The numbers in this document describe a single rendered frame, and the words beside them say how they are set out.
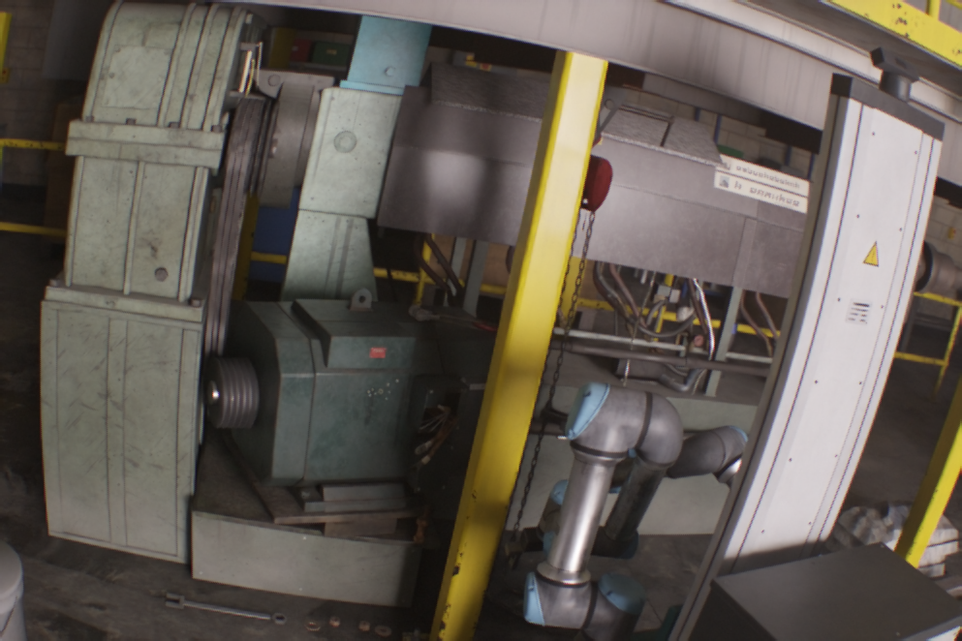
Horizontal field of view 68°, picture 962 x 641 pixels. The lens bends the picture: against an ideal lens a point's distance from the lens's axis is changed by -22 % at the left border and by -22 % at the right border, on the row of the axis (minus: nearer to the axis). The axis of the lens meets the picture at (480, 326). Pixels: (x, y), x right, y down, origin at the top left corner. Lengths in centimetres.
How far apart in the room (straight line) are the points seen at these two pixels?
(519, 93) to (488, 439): 130
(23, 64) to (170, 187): 588
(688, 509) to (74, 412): 239
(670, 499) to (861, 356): 189
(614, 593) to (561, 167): 93
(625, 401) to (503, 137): 140
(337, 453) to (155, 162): 96
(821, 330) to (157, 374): 175
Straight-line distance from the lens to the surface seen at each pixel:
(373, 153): 289
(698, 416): 338
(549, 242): 200
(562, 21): 200
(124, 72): 242
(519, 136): 294
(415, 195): 289
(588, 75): 197
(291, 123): 276
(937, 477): 307
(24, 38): 817
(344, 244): 295
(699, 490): 355
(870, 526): 371
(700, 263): 323
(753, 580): 163
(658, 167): 310
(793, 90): 227
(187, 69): 239
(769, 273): 338
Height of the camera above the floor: 160
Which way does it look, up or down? 16 degrees down
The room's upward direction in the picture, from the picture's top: 12 degrees clockwise
